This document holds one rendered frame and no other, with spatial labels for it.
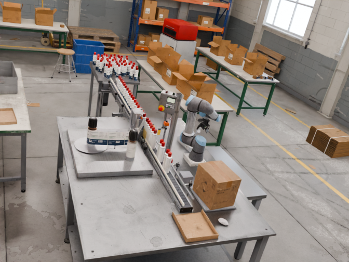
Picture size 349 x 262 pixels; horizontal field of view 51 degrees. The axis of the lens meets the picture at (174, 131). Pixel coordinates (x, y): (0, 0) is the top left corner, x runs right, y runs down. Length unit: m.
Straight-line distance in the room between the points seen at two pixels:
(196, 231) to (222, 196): 0.39
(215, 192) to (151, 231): 0.60
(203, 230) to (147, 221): 0.43
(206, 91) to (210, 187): 2.36
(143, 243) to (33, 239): 1.48
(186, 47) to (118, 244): 6.89
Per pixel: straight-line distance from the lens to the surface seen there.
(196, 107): 3.37
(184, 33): 8.87
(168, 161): 3.27
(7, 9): 8.45
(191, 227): 2.89
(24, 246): 3.82
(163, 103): 3.48
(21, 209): 4.23
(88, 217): 2.83
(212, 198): 3.03
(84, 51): 8.10
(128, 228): 2.77
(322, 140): 7.04
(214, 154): 3.96
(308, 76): 9.57
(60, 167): 4.46
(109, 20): 11.00
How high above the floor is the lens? 2.65
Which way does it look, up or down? 25 degrees down
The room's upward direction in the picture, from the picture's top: 12 degrees clockwise
